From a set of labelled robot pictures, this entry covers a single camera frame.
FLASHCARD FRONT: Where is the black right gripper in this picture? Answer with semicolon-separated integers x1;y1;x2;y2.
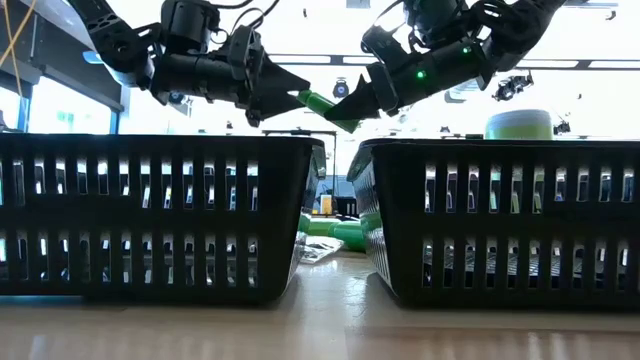
324;24;496;122

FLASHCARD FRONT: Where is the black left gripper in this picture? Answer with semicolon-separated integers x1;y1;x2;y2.
149;24;312;126

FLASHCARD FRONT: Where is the black slotted plastic basket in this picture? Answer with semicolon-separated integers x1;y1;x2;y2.
344;138;640;310
0;132;327;306
333;195;359;218

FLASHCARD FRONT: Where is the linear ceiling light fixture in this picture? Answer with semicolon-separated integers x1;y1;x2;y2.
267;52;640;71

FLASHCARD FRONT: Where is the black ceiling device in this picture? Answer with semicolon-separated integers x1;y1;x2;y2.
492;71;535;103

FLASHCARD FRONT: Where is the green paper cup stack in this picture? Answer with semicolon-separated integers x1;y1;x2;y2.
483;108;555;142

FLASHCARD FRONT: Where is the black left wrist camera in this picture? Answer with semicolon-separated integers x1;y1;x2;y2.
160;0;222;55

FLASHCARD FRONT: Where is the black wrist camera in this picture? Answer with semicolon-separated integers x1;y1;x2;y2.
160;0;222;55
402;0;474;49

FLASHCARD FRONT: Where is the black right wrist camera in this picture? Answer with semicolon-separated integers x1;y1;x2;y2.
402;0;474;49

